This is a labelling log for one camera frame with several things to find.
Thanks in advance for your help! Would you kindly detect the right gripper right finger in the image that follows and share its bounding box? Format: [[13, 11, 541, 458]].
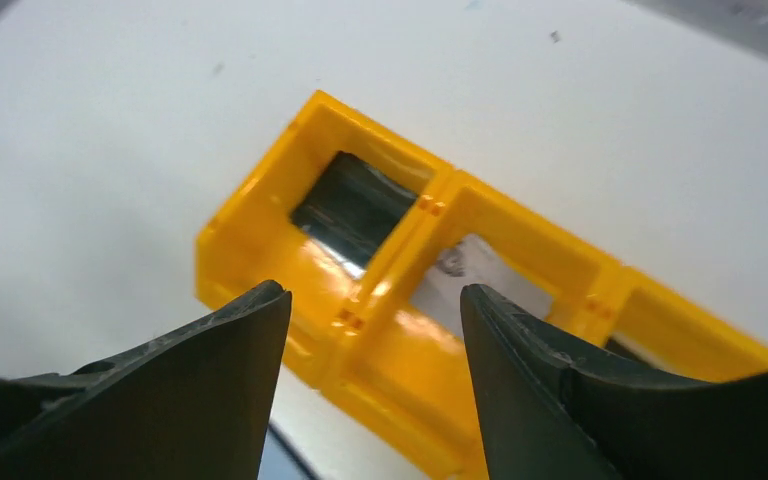
[[460, 284, 768, 479]]

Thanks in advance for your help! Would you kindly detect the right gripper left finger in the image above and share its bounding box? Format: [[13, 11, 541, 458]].
[[0, 280, 292, 479]]

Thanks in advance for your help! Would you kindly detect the black cards stack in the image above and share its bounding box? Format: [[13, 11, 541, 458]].
[[290, 151, 417, 280]]

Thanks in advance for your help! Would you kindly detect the blue card holder wallet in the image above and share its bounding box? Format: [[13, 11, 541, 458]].
[[257, 422, 321, 480]]

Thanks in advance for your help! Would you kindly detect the silver card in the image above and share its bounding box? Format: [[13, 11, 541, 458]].
[[411, 234, 554, 339]]

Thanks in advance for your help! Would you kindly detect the orange three-compartment tray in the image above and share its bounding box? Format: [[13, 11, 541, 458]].
[[195, 91, 768, 479]]

